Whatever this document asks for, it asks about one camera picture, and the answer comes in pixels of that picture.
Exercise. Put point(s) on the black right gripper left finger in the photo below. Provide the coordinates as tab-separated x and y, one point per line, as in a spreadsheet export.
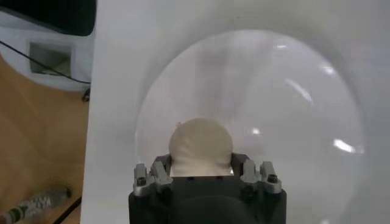
153	176

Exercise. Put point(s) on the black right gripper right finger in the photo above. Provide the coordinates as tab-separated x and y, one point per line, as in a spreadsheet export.
253	175

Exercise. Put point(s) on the white steamed baozi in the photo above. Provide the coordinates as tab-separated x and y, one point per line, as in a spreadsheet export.
201	146

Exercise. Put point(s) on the white and black robot base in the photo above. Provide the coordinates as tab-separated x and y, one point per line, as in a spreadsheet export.
18	36

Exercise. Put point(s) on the round white plate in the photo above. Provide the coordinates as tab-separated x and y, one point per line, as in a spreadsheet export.
274	106

